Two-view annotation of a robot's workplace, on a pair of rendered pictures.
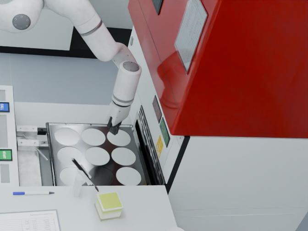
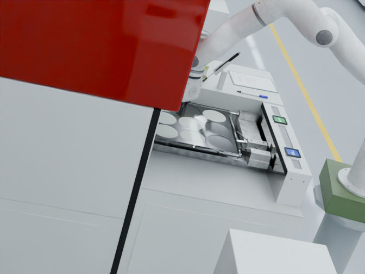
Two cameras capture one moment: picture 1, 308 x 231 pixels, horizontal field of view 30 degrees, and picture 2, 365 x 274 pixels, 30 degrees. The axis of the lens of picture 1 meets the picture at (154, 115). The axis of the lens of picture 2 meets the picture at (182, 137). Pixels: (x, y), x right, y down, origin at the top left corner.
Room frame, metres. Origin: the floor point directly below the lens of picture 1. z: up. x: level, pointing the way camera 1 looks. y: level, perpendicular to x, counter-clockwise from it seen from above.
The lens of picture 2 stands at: (3.97, 0.69, 2.08)
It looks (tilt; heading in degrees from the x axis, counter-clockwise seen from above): 27 degrees down; 193
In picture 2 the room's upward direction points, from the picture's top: 16 degrees clockwise
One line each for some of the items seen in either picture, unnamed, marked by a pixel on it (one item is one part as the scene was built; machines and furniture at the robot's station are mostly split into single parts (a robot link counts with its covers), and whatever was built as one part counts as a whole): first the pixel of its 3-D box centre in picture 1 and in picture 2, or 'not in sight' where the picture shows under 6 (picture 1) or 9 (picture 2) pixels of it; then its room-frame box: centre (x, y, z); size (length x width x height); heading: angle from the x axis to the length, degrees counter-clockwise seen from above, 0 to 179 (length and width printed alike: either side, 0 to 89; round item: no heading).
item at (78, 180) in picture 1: (83, 180); (220, 73); (1.35, 0.16, 1.03); 0.06 x 0.04 x 0.13; 114
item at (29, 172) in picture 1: (28, 165); (251, 141); (1.49, 0.40, 0.87); 0.36 x 0.08 x 0.03; 24
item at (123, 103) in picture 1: (123, 96); (192, 69); (1.71, 0.13, 1.15); 0.09 x 0.08 x 0.03; 155
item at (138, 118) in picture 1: (146, 154); not in sight; (1.72, -0.02, 0.89); 0.44 x 0.02 x 0.10; 24
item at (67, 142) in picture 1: (97, 156); (190, 123); (1.62, 0.16, 0.90); 0.34 x 0.34 x 0.01; 24
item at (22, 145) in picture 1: (28, 145); (256, 144); (1.56, 0.43, 0.89); 0.08 x 0.03 x 0.03; 114
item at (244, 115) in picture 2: not in sight; (247, 116); (1.34, 0.33, 0.89); 0.08 x 0.03 x 0.03; 114
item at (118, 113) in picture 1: (119, 108); (188, 85); (1.71, 0.13, 1.09); 0.10 x 0.07 x 0.11; 155
